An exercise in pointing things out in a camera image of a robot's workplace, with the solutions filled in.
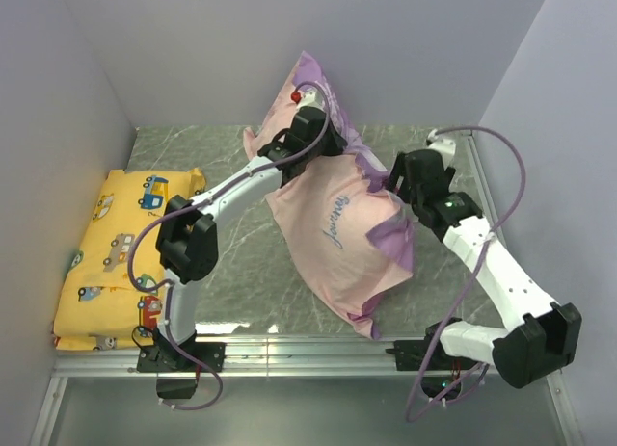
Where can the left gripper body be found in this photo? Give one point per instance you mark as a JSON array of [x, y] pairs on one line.
[[329, 146]]

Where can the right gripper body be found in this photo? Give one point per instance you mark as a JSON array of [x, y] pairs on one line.
[[406, 191]]

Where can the purple princess pillowcase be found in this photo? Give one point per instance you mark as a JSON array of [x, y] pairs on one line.
[[348, 237]]

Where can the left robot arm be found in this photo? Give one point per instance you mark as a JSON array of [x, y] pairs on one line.
[[188, 232]]

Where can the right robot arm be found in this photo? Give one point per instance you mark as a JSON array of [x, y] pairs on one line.
[[538, 335]]

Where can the yellow car-print pillow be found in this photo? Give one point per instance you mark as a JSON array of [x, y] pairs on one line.
[[109, 299]]

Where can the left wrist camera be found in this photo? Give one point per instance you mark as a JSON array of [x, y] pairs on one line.
[[307, 98]]

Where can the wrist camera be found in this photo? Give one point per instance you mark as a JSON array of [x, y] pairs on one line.
[[442, 144], [307, 98]]

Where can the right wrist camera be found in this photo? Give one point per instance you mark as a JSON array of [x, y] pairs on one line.
[[442, 144]]

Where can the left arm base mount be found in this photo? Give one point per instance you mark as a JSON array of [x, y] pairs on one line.
[[177, 376]]

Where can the aluminium front rail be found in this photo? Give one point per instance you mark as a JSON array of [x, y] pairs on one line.
[[270, 356]]

